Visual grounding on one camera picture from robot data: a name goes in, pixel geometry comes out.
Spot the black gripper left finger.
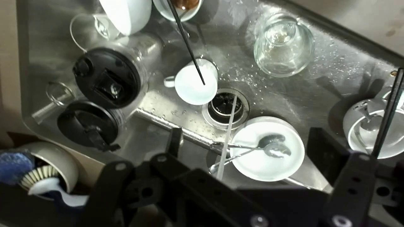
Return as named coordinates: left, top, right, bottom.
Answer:
left=74, top=127, right=270, bottom=227

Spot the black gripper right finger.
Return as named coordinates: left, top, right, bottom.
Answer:
left=307, top=127, right=404, bottom=227

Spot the metal spoon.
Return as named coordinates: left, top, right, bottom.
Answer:
left=209, top=132, right=288, bottom=152
left=208, top=140, right=293, bottom=175
left=358, top=99, right=382, bottom=142

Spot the beige brush holder bowl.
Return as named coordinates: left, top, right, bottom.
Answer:
left=11, top=140, right=81, bottom=199

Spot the white dish brush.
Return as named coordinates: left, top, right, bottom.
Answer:
left=18, top=164, right=90, bottom=208

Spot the wide white bowl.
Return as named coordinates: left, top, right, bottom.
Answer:
left=228, top=116, right=307, bottom=183

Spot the stainless steel sink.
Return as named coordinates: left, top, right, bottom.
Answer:
left=16, top=0, right=404, bottom=194

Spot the blue sponge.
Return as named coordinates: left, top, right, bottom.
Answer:
left=0, top=150, right=37, bottom=186

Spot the small clear glass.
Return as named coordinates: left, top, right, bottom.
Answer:
left=30, top=81, right=78, bottom=126

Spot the small white cup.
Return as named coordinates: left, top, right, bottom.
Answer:
left=163, top=57, right=220, bottom=106

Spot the metal sink drain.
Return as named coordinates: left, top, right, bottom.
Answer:
left=201, top=87, right=250, bottom=130

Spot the clear round glass jar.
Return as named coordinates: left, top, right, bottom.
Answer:
left=251, top=11, right=316, bottom=79

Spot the clear wine glass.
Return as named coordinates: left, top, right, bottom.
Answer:
left=68, top=11, right=121, bottom=53

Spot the white bowl brown residue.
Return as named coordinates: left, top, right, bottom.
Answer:
left=151, top=0, right=204, bottom=23

